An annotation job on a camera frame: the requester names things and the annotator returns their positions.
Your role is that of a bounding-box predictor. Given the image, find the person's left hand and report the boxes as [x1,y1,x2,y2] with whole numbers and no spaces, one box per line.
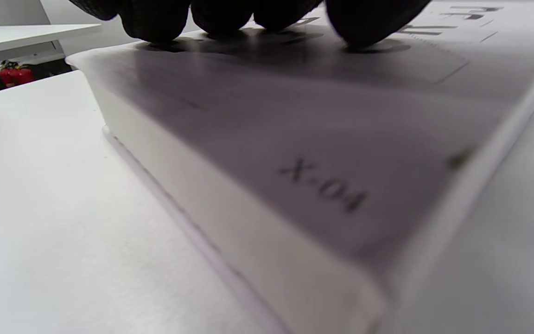
[68,0,432,49]

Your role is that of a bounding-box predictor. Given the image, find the white book jumbled black letters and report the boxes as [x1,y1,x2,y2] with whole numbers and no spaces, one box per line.
[65,0,534,334]

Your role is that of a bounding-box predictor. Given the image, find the white table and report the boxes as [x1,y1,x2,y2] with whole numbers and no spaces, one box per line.
[0,23,103,96]

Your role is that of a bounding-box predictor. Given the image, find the red fire extinguisher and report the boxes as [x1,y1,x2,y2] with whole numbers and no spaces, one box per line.
[0,59,36,89]

